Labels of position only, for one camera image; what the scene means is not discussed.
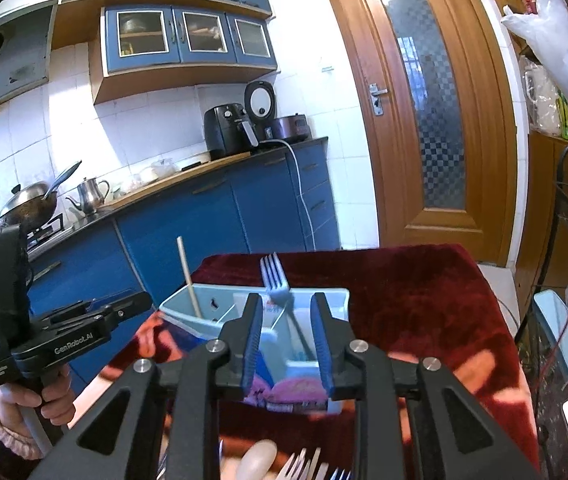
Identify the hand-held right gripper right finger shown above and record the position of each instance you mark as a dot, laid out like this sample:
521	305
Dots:
325	360

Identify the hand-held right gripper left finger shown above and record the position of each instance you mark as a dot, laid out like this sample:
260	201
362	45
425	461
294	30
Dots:
253	355

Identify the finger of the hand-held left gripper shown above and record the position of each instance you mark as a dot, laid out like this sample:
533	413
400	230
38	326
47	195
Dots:
124	305

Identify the light blue utensil holder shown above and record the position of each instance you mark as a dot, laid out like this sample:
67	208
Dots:
179	310

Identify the steel fork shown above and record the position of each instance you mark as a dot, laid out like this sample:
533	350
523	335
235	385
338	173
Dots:
274	280

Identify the white spoon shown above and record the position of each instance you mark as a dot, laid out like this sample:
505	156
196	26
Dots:
259	460

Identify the person's left forearm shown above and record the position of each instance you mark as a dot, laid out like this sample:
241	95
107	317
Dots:
6	425

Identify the person's left hand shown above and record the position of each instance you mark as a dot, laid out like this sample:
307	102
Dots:
59	400

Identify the gas stove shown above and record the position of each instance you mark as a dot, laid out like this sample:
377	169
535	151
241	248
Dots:
39	235

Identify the wooden chopstick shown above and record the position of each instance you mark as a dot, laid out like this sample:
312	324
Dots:
186	275

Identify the steel wok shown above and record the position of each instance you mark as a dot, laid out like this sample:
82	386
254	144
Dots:
26	207

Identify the blue base cabinets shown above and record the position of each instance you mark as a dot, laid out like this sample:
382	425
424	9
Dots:
174	230

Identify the red printed blanket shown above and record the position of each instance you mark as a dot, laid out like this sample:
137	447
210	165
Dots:
414	300

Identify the white plastic fork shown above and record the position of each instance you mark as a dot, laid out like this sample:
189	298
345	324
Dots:
320	467
291	467

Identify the steel kettle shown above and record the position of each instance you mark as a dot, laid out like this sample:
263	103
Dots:
89	195

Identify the blue fork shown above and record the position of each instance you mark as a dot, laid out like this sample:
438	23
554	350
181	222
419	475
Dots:
340	475

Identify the wok ladle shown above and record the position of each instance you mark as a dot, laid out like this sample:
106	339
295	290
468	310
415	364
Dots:
66	172

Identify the clear bags on counter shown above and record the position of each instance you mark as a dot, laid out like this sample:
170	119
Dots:
156	170

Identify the wooden door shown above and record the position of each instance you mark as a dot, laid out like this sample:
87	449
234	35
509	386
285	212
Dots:
364	185

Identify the black air fryer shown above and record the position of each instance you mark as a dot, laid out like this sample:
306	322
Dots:
224	130

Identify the range hood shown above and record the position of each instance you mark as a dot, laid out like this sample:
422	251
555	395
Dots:
4	65

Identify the light blue panel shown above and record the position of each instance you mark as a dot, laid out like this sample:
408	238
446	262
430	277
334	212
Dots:
559	330

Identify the rice cooker with open lid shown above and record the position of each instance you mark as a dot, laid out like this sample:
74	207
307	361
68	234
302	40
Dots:
261	102

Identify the wooden shelf unit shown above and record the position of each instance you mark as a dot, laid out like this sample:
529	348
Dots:
539	200

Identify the white plastic bag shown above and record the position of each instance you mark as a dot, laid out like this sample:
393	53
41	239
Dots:
564	45

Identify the glass-door wall cabinet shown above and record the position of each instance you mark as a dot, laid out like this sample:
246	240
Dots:
154	60

